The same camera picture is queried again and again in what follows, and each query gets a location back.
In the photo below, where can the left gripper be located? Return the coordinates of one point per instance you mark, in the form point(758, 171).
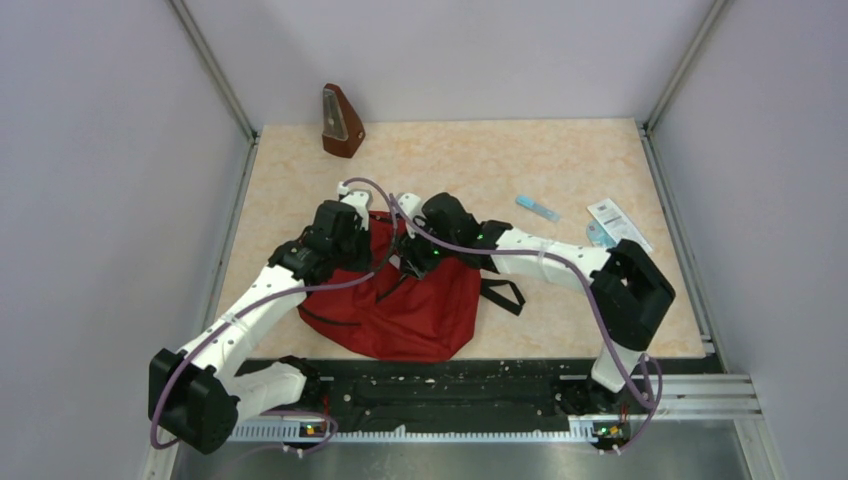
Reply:
point(362, 262)

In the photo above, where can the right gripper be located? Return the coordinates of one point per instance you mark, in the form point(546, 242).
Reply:
point(413, 261)

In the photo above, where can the red backpack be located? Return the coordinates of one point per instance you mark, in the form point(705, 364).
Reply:
point(398, 317)

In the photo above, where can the blue highlighter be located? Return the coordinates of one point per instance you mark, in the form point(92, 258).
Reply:
point(537, 208)

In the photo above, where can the blue correction tape pack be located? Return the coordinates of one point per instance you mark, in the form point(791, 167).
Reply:
point(599, 237)

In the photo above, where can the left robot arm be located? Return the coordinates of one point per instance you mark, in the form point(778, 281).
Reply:
point(197, 393)

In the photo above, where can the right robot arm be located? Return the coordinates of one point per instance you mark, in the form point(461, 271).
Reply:
point(627, 293)

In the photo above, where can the brown wooden metronome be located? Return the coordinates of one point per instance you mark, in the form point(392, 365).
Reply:
point(343, 130)

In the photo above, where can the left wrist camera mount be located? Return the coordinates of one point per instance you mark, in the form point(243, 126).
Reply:
point(359, 199)

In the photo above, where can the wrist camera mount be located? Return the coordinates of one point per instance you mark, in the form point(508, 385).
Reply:
point(359, 199)
point(410, 205)

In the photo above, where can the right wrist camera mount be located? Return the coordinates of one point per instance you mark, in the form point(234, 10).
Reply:
point(410, 205)

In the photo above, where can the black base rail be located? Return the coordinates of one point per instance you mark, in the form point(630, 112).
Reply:
point(489, 396)

